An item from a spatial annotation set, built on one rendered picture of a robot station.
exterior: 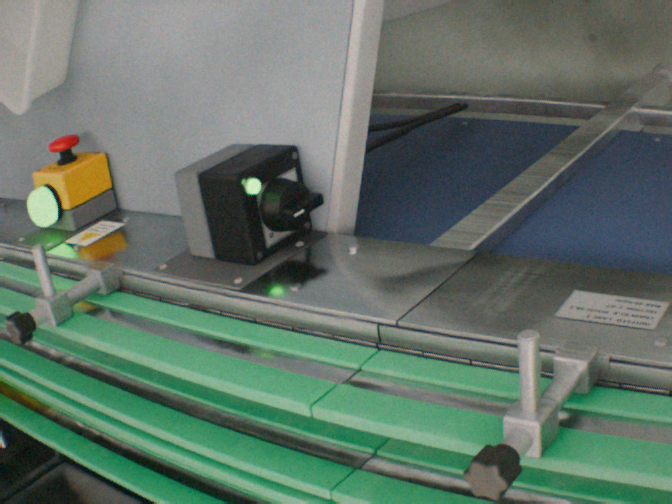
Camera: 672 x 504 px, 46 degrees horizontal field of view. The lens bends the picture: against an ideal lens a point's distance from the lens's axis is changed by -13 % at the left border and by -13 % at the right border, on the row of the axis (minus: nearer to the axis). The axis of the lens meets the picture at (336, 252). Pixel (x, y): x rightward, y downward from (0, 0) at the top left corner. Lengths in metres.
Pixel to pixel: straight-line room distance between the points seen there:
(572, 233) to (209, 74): 0.36
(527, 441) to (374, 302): 0.22
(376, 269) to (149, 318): 0.20
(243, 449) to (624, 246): 0.35
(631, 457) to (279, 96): 0.46
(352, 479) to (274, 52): 0.37
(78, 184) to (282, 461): 0.44
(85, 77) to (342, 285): 0.44
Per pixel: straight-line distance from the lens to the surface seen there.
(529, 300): 0.62
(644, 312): 0.59
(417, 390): 0.57
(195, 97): 0.85
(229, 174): 0.73
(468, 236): 0.75
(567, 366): 0.53
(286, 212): 0.72
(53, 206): 0.96
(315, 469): 0.64
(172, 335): 0.71
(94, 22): 0.95
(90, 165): 0.97
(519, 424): 0.48
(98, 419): 0.81
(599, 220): 0.80
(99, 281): 0.81
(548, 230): 0.78
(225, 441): 0.69
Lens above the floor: 1.31
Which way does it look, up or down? 45 degrees down
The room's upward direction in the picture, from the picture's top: 124 degrees counter-clockwise
